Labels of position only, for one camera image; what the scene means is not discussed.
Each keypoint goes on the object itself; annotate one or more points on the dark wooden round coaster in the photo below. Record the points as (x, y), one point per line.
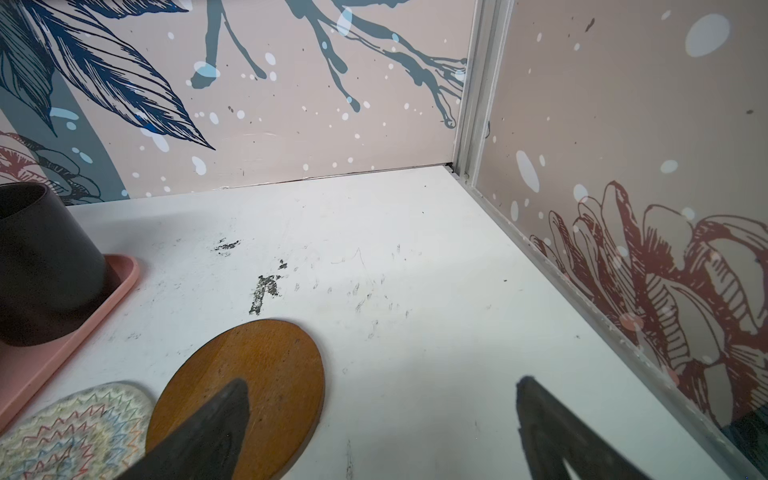
(283, 370)

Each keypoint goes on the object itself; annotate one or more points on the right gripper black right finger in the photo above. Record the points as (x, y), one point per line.
(559, 445)

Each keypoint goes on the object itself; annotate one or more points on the multicolour zigzag woven coaster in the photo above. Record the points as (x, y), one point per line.
(96, 433)

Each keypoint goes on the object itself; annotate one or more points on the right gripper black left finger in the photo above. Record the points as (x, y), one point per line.
(206, 446)

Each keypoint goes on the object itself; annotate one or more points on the black mug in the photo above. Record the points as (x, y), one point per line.
(53, 277)

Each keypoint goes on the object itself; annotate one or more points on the pink tray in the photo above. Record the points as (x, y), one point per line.
(26, 370)

